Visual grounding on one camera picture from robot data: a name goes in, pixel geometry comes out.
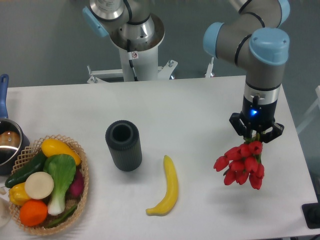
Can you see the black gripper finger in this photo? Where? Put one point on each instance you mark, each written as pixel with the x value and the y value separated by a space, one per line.
pixel 240 125
pixel 276 131

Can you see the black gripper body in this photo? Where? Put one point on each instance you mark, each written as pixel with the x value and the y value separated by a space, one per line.
pixel 259 117

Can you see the red tulip bouquet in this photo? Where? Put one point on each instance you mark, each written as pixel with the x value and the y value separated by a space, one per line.
pixel 243 163

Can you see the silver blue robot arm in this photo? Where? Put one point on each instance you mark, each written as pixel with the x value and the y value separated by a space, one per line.
pixel 255 43

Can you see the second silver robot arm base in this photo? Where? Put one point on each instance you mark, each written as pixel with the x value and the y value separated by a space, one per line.
pixel 129 23

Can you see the black device at table edge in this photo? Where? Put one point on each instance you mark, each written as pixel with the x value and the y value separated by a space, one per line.
pixel 311 212

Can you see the yellow banana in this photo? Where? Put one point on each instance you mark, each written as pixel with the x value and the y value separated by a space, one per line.
pixel 172 190

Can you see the dark grey ribbed vase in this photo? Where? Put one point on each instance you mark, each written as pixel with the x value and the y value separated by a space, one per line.
pixel 123 140

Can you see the purple sweet potato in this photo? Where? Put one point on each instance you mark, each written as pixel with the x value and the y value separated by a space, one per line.
pixel 77 186

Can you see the green bok choy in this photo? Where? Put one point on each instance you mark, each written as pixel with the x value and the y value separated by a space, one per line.
pixel 62 169

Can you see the yellow squash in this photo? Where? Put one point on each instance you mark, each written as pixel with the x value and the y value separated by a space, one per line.
pixel 52 147

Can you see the green bean pod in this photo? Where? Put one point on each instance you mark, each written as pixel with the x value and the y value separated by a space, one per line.
pixel 62 218

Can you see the green cucumber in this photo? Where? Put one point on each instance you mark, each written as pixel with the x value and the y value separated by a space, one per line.
pixel 36 164

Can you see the woven wicker basket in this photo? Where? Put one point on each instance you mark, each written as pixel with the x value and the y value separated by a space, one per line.
pixel 75 199

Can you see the white round radish slice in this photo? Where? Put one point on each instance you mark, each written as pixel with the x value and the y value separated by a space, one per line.
pixel 39 185

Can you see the orange fruit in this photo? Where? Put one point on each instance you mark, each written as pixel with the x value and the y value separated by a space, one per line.
pixel 33 213

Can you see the yellow bell pepper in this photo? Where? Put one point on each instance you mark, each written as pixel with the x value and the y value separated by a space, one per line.
pixel 18 194

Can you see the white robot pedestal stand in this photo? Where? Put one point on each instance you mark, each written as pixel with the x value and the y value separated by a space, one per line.
pixel 136 66

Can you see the blue handled saucepan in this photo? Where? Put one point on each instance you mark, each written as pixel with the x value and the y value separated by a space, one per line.
pixel 12 138

